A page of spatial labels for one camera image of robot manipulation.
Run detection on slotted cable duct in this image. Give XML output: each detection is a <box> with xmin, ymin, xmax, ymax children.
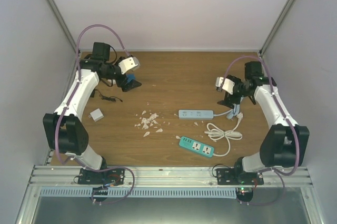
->
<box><xmin>40</xmin><ymin>187</ymin><xmax>236</xmax><ymax>199</ymax></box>

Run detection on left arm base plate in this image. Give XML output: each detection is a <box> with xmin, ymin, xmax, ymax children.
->
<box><xmin>73</xmin><ymin>168</ymin><xmax>125</xmax><ymax>187</ymax></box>

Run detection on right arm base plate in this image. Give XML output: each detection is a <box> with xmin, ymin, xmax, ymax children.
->
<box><xmin>211</xmin><ymin>164</ymin><xmax>264</xmax><ymax>186</ymax></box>

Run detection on white power strip cable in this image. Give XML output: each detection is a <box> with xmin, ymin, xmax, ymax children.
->
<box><xmin>205</xmin><ymin>112</ymin><xmax>243</xmax><ymax>156</ymax></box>

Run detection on aluminium rail frame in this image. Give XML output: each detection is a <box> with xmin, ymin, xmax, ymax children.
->
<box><xmin>14</xmin><ymin>0</ymin><xmax>324</xmax><ymax>224</ymax></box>

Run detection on teal power strip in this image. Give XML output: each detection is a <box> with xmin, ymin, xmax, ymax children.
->
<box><xmin>179</xmin><ymin>136</ymin><xmax>214</xmax><ymax>158</ymax></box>

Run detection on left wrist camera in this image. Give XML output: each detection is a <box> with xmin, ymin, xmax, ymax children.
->
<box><xmin>118</xmin><ymin>56</ymin><xmax>140</xmax><ymax>74</ymax></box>

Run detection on blue cube adapter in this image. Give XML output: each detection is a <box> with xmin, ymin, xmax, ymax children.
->
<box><xmin>127</xmin><ymin>74</ymin><xmax>135</xmax><ymax>83</ymax></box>

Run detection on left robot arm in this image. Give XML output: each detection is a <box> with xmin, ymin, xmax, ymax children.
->
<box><xmin>43</xmin><ymin>42</ymin><xmax>141</xmax><ymax>184</ymax></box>

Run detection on light blue power strip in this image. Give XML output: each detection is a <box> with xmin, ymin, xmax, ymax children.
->
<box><xmin>178</xmin><ymin>109</ymin><xmax>214</xmax><ymax>120</ymax></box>

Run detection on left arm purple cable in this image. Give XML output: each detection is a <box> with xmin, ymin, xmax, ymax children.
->
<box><xmin>55</xmin><ymin>24</ymin><xmax>135</xmax><ymax>206</ymax></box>

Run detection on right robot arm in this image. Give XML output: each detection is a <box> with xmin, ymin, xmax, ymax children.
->
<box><xmin>215</xmin><ymin>60</ymin><xmax>310</xmax><ymax>185</ymax></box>

